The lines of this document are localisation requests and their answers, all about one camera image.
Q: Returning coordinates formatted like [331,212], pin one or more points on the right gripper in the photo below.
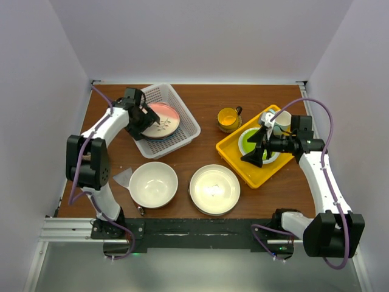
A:
[254,157]

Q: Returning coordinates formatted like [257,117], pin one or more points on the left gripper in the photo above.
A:
[149,118]

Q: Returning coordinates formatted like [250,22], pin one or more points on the cream pink floral plate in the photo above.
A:
[165,112]

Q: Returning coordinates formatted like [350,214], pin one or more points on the white bear print plate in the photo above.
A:
[214,174]

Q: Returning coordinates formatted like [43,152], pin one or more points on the pink polka dot plate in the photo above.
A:
[161,131]

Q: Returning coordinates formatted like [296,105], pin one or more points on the blue polka dot plate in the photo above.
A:
[161,139]

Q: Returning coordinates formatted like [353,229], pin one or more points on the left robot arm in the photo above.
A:
[91,178]

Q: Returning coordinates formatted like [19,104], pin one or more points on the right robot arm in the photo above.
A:
[335,231]

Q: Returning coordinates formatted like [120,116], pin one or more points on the green white bowl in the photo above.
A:
[246,147]

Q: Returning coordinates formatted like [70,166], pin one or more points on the yellow plastic tray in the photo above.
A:
[253,176]

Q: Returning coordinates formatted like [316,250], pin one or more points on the light blue mug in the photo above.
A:
[282,124]

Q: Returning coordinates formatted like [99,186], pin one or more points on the white plastic basket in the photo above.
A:
[188,127]

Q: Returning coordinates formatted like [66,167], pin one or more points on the yellow mug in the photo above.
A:
[228,117]

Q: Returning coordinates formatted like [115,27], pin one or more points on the clear plastic scrap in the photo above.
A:
[123,178]

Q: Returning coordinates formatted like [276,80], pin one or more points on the white ceramic bowl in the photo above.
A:
[153,185]

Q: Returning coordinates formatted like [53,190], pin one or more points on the small metal utensil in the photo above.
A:
[140,209]

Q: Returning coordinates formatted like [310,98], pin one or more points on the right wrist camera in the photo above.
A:
[266,121]

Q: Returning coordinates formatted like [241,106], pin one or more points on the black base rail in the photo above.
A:
[205,233]

